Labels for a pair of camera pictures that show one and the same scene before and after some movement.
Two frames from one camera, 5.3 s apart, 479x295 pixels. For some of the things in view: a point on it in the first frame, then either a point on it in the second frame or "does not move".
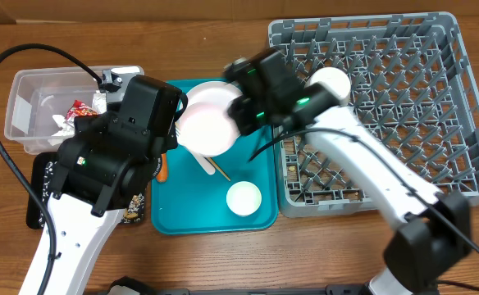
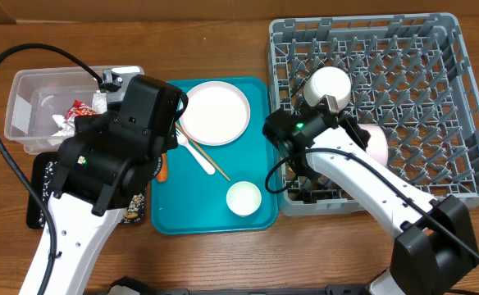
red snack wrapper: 79,110 does not move
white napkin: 66,132 does not move
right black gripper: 250,111 → 361,134
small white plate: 335,80 does not move
